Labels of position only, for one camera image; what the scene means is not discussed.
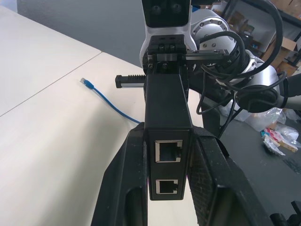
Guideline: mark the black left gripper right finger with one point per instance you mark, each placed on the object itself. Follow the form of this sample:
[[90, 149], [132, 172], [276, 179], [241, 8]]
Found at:
[[223, 188]]

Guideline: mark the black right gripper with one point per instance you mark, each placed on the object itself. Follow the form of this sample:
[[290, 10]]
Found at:
[[167, 44]]

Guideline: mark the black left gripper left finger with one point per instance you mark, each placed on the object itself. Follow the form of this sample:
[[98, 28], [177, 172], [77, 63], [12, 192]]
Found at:
[[122, 179]]

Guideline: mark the small black box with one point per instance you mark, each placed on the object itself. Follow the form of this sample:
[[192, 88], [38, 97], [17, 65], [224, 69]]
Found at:
[[164, 106]]

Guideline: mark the brown cardboard box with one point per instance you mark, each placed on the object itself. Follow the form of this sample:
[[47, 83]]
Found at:
[[289, 43]]

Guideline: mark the crumpled plastic wrapper pile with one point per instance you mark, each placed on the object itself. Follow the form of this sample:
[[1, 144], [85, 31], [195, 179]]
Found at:
[[279, 139]]

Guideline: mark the clear plastic bag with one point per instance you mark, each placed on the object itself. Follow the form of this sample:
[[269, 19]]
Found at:
[[261, 118]]

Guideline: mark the dark grey tube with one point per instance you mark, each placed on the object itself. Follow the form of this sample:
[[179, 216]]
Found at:
[[294, 91]]

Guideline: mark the black metal shelf rack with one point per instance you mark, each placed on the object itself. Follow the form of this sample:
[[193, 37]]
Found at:
[[290, 14]]

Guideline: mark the black upright post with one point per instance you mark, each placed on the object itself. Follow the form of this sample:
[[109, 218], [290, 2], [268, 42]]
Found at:
[[211, 115]]

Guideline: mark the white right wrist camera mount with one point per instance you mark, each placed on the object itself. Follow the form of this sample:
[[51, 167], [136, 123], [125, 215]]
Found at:
[[165, 29]]

